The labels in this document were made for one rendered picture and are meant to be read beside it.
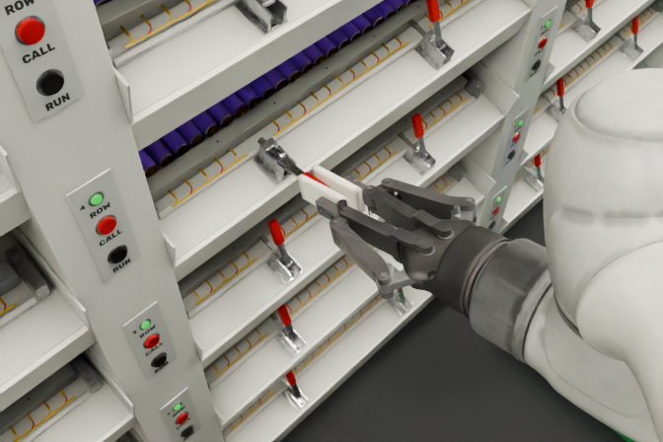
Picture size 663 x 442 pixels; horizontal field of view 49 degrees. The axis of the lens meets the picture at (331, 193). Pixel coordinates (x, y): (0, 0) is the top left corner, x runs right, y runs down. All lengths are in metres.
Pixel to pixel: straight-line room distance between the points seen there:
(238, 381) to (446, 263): 0.56
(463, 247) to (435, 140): 0.52
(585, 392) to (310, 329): 0.66
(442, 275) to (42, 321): 0.37
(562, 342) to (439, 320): 1.06
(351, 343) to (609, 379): 0.88
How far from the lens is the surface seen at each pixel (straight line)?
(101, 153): 0.59
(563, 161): 0.41
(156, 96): 0.61
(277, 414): 1.31
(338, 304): 1.17
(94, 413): 0.91
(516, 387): 1.54
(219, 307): 0.94
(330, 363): 1.34
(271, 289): 0.95
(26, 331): 0.74
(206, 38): 0.65
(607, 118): 0.40
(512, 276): 0.58
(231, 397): 1.11
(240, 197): 0.78
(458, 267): 0.61
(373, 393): 1.49
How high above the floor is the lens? 1.36
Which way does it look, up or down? 50 degrees down
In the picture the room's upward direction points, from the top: straight up
